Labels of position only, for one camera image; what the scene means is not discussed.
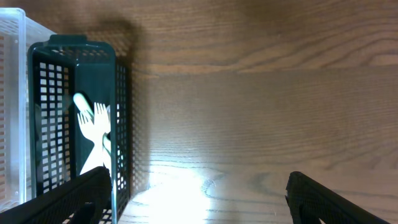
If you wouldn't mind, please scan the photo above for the white plastic fork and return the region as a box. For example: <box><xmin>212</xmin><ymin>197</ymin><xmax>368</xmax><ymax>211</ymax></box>
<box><xmin>76</xmin><ymin>111</ymin><xmax>113</xmax><ymax>175</ymax></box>
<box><xmin>79</xmin><ymin>101</ymin><xmax>112</xmax><ymax>175</ymax></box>

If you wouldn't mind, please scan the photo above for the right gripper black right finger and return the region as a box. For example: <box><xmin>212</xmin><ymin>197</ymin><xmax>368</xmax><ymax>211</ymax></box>
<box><xmin>285</xmin><ymin>171</ymin><xmax>388</xmax><ymax>224</ymax></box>

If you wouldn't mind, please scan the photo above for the dark green plastic basket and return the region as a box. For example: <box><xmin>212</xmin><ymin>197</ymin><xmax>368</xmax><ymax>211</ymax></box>
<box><xmin>27</xmin><ymin>35</ymin><xmax>131</xmax><ymax>223</ymax></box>

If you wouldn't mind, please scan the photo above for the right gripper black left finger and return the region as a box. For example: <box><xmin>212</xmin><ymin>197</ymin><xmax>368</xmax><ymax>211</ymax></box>
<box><xmin>1</xmin><ymin>166</ymin><xmax>112</xmax><ymax>223</ymax></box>

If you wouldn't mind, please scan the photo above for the pale green plastic fork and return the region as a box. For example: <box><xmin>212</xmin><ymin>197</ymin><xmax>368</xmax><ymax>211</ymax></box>
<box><xmin>73</xmin><ymin>93</ymin><xmax>111</xmax><ymax>154</ymax></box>

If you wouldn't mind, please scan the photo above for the clear white plastic basket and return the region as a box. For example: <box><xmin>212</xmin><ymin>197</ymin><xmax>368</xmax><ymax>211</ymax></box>
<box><xmin>0</xmin><ymin>7</ymin><xmax>53</xmax><ymax>212</ymax></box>

